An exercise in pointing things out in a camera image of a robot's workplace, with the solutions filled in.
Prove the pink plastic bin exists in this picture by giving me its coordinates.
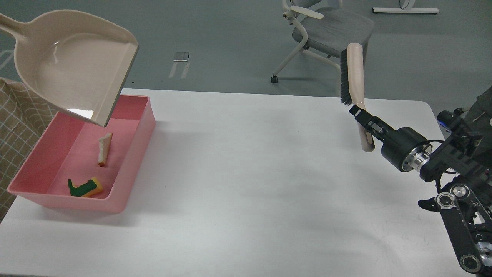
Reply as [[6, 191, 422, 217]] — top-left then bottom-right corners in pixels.
[[7, 95, 155, 213]]

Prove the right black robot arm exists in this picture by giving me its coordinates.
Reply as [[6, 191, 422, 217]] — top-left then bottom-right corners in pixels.
[[350, 89, 491, 277]]

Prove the beige hand brush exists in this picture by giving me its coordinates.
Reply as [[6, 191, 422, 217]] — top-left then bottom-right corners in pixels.
[[340, 43, 374, 152]]

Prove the brown checkered cloth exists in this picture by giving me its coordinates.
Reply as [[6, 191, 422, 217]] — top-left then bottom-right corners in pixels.
[[0, 78, 57, 220]]

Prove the floor socket plate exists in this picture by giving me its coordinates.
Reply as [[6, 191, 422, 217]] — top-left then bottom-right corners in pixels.
[[173, 52, 190, 62]]

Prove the yellow green sponge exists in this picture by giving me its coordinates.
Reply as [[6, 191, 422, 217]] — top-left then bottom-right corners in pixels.
[[67, 177, 104, 197]]

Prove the white desk base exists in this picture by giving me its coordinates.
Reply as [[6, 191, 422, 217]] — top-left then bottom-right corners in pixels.
[[372, 0, 440, 14]]

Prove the white bread slice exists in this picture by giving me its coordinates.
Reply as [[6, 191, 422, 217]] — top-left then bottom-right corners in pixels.
[[97, 133, 113, 167]]

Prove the grey office chair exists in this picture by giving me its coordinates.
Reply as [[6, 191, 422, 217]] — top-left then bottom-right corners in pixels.
[[271, 0, 375, 83]]

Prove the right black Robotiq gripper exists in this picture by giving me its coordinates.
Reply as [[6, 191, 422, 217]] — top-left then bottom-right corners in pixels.
[[349, 105, 428, 172]]

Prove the beige plastic dustpan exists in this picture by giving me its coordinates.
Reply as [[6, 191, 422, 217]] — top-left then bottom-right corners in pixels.
[[1, 10, 139, 127]]

